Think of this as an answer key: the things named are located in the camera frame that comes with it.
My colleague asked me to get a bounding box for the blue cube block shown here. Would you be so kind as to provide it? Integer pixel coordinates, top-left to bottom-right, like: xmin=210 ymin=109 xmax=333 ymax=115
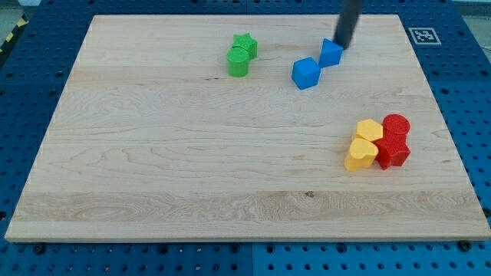
xmin=292 ymin=57 xmax=321 ymax=90

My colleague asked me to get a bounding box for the green cylinder block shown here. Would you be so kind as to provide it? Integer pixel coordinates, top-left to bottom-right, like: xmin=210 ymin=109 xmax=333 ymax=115
xmin=226 ymin=48 xmax=249 ymax=77

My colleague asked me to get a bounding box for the green star block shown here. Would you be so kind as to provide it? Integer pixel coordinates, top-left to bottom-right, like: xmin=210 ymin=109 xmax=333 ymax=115
xmin=232 ymin=33 xmax=258 ymax=59

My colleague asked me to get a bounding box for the yellow heart block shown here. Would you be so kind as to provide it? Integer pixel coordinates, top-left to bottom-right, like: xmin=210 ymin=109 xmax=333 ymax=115
xmin=344 ymin=138 xmax=379 ymax=172

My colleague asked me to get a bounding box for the blue triangular prism block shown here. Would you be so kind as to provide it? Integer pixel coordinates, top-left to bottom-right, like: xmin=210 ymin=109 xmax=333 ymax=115
xmin=318 ymin=38 xmax=344 ymax=68

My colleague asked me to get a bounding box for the yellow pentagon block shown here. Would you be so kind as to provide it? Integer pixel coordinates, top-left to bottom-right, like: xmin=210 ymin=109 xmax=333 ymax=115
xmin=351 ymin=119 xmax=384 ymax=142

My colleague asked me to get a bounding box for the red star block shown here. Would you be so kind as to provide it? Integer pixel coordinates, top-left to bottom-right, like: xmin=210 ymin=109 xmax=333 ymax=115
xmin=374 ymin=132 xmax=410 ymax=169

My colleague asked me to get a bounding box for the red cylinder block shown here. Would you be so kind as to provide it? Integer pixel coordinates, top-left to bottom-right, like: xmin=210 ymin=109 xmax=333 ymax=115
xmin=382 ymin=113 xmax=410 ymax=136

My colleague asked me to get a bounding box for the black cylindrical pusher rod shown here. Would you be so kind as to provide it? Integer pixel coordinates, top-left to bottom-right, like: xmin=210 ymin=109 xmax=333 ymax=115
xmin=334 ymin=0 xmax=365 ymax=50

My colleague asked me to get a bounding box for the white fiducial marker tag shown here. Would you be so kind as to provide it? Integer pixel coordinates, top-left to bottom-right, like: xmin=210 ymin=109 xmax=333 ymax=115
xmin=409 ymin=27 xmax=441 ymax=45

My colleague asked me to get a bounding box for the black bolt left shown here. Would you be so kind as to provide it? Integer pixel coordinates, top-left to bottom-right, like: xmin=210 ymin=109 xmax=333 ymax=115
xmin=32 ymin=243 xmax=46 ymax=255

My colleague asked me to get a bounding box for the black bolt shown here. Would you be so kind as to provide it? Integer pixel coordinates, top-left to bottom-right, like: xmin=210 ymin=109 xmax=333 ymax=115
xmin=457 ymin=240 xmax=473 ymax=252
xmin=32 ymin=243 xmax=46 ymax=255

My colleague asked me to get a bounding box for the black bolt right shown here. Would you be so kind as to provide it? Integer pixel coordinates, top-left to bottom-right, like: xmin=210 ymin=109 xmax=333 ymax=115
xmin=457 ymin=240 xmax=473 ymax=252

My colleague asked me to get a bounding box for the yellow black hazard tape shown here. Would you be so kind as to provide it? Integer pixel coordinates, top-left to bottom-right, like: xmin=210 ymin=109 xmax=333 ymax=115
xmin=1 ymin=14 xmax=28 ymax=55

